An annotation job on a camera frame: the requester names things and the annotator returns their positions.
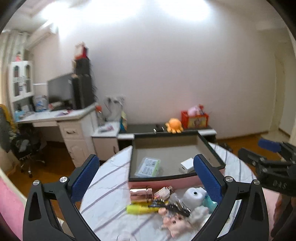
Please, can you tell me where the snack bag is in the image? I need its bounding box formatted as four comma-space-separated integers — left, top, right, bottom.
120, 111, 127, 133

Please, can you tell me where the white air conditioner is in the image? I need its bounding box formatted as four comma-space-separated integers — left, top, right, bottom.
25, 24, 58, 51

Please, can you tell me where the pink pig doll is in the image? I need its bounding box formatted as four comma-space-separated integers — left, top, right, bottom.
158, 207, 192, 237

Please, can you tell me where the green card case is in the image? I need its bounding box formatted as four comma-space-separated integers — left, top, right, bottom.
135, 157, 161, 178

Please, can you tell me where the pink black storage box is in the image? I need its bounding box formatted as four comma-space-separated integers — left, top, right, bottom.
128, 132, 225, 190

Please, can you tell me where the rose gold box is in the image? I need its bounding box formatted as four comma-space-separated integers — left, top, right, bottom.
129, 188, 154, 203

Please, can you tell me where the red capped bottle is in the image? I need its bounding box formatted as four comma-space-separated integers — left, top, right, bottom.
95, 105, 105, 126

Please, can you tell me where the pink plush in crate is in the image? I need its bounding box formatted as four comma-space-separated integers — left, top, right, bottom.
187, 105, 201, 116

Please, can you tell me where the yellow highlighter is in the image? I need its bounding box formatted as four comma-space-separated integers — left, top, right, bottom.
126, 204, 159, 215

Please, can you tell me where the white glass cabinet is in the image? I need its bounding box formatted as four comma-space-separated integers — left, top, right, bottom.
9, 61, 34, 102

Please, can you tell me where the red toy crate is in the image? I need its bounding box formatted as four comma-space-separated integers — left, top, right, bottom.
181, 111, 209, 129

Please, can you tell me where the black office chair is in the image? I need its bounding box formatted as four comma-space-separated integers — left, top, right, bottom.
1, 104, 46, 178

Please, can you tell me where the white robot figurine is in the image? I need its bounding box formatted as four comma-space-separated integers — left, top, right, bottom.
183, 187, 207, 209

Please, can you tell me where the white desk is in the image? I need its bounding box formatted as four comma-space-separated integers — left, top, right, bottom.
16, 103, 98, 167

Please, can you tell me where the white usb charger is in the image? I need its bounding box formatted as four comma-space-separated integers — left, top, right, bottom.
180, 158, 194, 173

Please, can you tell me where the orange octopus plush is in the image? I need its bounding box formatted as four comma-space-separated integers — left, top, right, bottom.
165, 118, 183, 133

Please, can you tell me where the black computer monitor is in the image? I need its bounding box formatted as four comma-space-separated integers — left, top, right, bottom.
47, 74, 72, 103

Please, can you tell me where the black computer tower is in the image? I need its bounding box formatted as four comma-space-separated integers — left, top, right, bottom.
70, 75, 95, 110

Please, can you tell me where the white plug adapter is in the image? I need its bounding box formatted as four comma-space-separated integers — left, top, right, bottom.
188, 205, 210, 225

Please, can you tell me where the teal egg case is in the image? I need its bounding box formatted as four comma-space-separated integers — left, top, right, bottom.
202, 195, 218, 213

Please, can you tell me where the black subwoofer speaker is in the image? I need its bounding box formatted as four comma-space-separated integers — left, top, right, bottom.
73, 58, 90, 75

